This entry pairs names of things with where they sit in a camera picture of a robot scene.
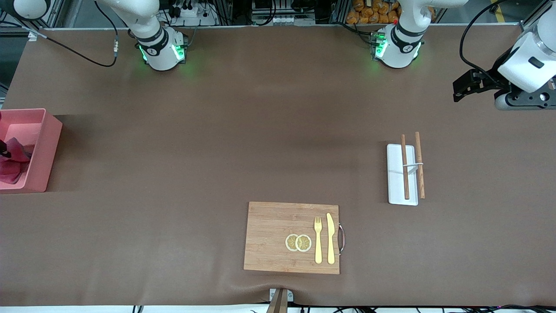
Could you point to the yellow knife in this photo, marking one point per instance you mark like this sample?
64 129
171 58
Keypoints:
331 239

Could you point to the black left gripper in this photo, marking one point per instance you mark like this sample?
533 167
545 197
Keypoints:
498 74

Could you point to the wooden cutting board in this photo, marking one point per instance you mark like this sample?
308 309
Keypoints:
269 234

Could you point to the red cloth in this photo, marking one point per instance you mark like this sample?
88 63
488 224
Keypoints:
15 167

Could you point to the brown table mat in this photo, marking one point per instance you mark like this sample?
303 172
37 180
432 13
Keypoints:
260 130

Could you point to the orange snack pile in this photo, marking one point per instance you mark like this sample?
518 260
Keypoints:
373 13

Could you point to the yellow lemon slice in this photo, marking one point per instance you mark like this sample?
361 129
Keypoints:
304 243
290 242

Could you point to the yellow fork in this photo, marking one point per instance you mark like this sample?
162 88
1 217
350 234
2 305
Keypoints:
318 243

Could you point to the white connector strip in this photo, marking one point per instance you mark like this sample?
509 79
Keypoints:
282 20

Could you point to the grey clamp bracket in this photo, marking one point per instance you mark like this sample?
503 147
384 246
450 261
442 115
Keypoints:
290 296

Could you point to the white power strip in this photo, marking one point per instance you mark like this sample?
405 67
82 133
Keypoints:
193 13

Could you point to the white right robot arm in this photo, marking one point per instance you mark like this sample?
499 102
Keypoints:
158 48

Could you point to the pink plastic box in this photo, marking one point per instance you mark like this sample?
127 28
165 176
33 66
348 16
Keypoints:
47 148

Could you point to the brown wooden pole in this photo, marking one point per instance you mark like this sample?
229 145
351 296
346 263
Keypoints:
278 304

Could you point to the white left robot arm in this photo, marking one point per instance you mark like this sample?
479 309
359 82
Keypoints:
399 43

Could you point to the white rectangular tray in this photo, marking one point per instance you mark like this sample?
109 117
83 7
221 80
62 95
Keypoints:
395 182

